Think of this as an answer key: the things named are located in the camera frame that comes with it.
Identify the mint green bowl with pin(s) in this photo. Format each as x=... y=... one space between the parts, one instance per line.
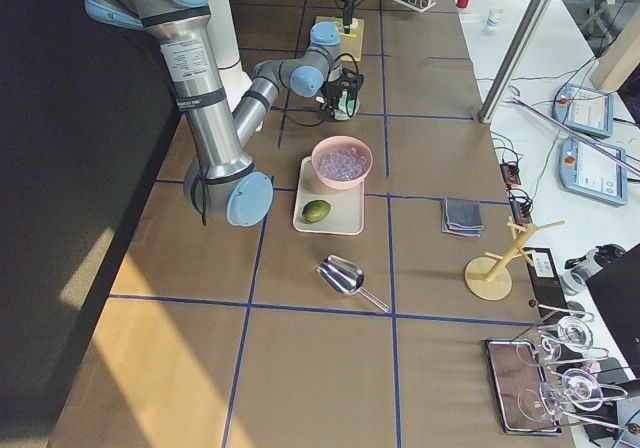
x=346 y=107

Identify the clear ice cubes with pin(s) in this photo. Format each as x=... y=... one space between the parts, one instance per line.
x=343 y=164

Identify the pink bowl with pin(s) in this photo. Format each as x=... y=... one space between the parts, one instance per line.
x=338 y=142

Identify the steel ice scoop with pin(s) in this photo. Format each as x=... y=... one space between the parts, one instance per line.
x=347 y=279

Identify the bamboo cutting board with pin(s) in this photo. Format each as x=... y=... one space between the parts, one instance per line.
x=352 y=46

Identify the beige plastic tray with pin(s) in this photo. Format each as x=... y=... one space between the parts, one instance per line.
x=346 y=216

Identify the green lime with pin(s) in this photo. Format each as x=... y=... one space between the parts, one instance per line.
x=315 y=211

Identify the paper cup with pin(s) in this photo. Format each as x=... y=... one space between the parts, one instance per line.
x=493 y=19

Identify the folded grey cloth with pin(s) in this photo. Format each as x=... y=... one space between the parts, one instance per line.
x=461 y=217

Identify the far teach pendant tablet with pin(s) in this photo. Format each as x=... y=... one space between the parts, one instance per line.
x=585 y=110

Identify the teach pendant tablet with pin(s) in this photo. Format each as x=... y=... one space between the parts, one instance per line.
x=585 y=110
x=587 y=172

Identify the wooden mug tree stand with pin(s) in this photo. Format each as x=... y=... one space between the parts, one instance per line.
x=487 y=276

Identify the near teach pendant tablet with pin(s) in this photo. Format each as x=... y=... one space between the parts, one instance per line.
x=587 y=172

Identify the black glass rack tray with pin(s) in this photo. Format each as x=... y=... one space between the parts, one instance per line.
x=516 y=382

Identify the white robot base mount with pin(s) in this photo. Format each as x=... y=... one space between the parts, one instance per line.
x=222 y=36

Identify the aluminium frame post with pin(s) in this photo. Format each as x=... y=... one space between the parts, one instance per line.
x=523 y=35

